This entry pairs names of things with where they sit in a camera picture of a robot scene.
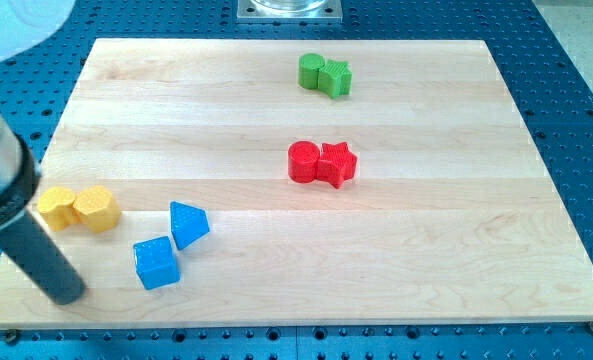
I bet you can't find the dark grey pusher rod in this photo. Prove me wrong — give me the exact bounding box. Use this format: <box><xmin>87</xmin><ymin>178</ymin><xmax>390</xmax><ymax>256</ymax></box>
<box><xmin>0</xmin><ymin>211</ymin><xmax>86</xmax><ymax>305</ymax></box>

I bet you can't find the blue cube block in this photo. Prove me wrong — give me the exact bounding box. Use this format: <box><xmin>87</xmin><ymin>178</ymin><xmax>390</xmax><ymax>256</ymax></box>
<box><xmin>133</xmin><ymin>236</ymin><xmax>180</xmax><ymax>290</ymax></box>

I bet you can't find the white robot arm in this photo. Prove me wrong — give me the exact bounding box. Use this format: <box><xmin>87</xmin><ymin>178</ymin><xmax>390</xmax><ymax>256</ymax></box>
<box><xmin>0</xmin><ymin>0</ymin><xmax>85</xmax><ymax>305</ymax></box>

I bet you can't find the blue triangle block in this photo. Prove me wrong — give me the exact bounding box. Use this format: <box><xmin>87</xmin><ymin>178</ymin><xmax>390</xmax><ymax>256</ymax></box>
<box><xmin>170</xmin><ymin>201</ymin><xmax>210</xmax><ymax>250</ymax></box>

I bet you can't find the yellow heart block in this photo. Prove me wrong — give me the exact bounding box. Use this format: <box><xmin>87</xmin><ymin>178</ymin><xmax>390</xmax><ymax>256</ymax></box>
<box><xmin>37</xmin><ymin>186</ymin><xmax>80</xmax><ymax>231</ymax></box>

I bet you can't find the yellow hexagon block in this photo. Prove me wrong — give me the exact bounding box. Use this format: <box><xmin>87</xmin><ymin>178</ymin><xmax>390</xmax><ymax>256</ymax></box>
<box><xmin>73</xmin><ymin>185</ymin><xmax>121</xmax><ymax>233</ymax></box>

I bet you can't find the wooden board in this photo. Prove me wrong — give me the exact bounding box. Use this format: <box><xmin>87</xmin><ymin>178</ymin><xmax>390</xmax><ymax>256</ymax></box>
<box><xmin>0</xmin><ymin>38</ymin><xmax>593</xmax><ymax>329</ymax></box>

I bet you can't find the red cylinder block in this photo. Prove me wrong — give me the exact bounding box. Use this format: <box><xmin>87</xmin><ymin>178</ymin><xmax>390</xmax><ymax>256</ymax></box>
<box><xmin>288</xmin><ymin>141</ymin><xmax>320</xmax><ymax>183</ymax></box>

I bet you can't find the green cylinder block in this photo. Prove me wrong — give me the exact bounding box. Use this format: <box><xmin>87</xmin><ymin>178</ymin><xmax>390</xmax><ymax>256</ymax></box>
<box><xmin>298</xmin><ymin>53</ymin><xmax>325</xmax><ymax>90</ymax></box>

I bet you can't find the red star block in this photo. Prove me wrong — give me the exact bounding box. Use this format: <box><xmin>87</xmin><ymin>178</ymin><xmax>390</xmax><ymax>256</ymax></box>
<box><xmin>316</xmin><ymin>142</ymin><xmax>358</xmax><ymax>189</ymax></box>

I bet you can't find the green star block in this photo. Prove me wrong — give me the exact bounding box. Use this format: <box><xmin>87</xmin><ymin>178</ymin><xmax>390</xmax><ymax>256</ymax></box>
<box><xmin>318</xmin><ymin>59</ymin><xmax>352</xmax><ymax>98</ymax></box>

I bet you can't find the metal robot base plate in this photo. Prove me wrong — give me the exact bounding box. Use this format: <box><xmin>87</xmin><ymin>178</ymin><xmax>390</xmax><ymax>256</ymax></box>
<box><xmin>236</xmin><ymin>0</ymin><xmax>343</xmax><ymax>23</ymax></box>

